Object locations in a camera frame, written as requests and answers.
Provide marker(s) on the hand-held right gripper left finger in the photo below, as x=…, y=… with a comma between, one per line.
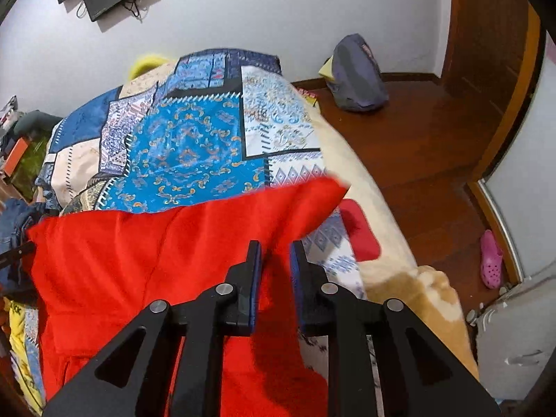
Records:
x=256, y=286

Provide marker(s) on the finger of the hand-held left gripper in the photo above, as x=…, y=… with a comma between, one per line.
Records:
x=17, y=255

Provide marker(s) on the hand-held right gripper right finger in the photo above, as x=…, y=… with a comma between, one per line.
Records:
x=297, y=286

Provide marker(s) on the red zip jacket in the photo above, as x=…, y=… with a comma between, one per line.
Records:
x=130, y=260

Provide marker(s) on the blue jeans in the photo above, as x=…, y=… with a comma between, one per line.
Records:
x=17, y=226

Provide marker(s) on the yellow printed cloth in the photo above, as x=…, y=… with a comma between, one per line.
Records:
x=16, y=334

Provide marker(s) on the green patterned cloth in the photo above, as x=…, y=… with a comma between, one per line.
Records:
x=32, y=169

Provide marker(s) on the orange box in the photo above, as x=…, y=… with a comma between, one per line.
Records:
x=16, y=154

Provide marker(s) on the dark grey garment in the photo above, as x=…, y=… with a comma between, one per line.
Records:
x=39, y=120

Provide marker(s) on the beige fleece blanket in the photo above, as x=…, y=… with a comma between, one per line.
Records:
x=434, y=295

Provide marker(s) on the blue patchwork quilt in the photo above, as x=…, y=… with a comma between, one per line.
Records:
x=186, y=147

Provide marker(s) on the small colourful packet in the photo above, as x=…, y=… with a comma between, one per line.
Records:
x=309, y=97

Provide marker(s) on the pink clog shoe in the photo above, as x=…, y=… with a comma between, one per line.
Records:
x=491, y=260

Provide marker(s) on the yellow paper bag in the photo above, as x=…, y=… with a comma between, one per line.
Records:
x=326, y=69

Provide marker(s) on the grey backpack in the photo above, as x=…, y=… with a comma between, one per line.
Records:
x=356, y=74

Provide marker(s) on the white hard suitcase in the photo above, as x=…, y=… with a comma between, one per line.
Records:
x=517, y=334

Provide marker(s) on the white sliding wardrobe door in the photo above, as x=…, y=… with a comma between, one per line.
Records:
x=525, y=160

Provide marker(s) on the wooden room door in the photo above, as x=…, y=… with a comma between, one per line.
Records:
x=482, y=30

